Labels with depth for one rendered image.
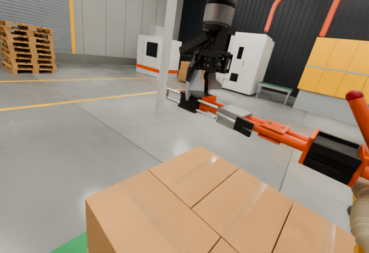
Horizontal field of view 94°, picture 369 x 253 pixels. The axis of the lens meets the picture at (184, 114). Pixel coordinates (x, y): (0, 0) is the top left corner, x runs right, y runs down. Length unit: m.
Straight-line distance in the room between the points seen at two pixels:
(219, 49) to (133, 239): 0.84
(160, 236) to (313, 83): 7.17
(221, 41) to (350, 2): 10.84
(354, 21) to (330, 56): 3.67
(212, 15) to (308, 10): 10.82
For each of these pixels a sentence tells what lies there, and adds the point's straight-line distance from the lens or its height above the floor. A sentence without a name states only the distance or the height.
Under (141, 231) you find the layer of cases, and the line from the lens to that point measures 0.97.
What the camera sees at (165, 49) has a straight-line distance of 3.39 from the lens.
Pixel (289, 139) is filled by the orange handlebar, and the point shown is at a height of 1.21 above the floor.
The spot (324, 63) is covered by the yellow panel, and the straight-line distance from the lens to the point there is 7.60.
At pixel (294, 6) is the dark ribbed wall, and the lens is 11.36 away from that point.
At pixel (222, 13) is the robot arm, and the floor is 1.44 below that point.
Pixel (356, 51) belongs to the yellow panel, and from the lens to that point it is 7.66.
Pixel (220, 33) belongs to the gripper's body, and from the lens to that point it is 0.49.
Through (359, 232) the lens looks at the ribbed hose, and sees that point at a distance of 0.40.
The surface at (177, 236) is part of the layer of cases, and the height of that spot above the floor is 0.54.
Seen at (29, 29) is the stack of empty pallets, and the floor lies 1.20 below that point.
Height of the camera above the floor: 1.34
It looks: 20 degrees down
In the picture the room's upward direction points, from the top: 10 degrees clockwise
